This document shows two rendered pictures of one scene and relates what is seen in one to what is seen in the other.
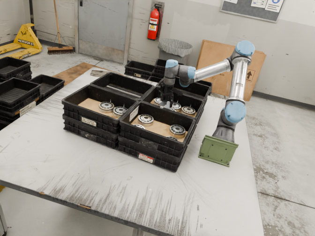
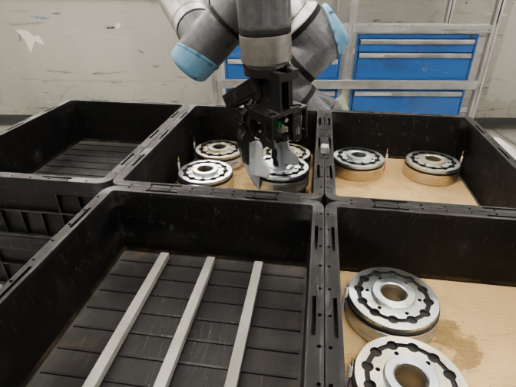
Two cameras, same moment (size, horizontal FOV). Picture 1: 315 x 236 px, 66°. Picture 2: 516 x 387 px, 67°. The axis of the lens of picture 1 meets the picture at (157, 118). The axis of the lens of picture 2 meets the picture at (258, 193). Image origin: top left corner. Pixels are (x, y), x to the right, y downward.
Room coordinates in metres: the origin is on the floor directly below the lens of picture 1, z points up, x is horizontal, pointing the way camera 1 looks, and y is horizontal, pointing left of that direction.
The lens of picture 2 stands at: (1.57, 0.57, 1.18)
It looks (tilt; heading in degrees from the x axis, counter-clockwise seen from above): 29 degrees down; 264
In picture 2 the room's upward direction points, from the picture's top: straight up
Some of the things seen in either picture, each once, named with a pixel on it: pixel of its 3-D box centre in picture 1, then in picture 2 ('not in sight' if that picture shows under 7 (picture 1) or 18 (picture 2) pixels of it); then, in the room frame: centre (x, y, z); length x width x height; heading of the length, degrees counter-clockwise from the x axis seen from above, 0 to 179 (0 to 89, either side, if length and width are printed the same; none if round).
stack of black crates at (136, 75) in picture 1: (139, 77); not in sight; (3.25, 0.37, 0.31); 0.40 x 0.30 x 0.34; 83
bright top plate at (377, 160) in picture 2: (177, 129); (358, 157); (1.28, -0.14, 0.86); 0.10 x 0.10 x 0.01
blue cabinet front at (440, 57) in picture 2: not in sight; (409, 81); (0.35, -1.80, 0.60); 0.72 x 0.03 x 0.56; 173
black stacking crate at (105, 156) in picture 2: (183, 92); (90, 160); (1.82, -0.17, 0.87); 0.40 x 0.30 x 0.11; 75
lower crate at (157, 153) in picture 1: (154, 142); not in sight; (1.24, -0.01, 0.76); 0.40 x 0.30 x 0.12; 75
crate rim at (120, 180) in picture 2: (173, 102); (239, 144); (1.53, -0.09, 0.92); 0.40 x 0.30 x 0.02; 75
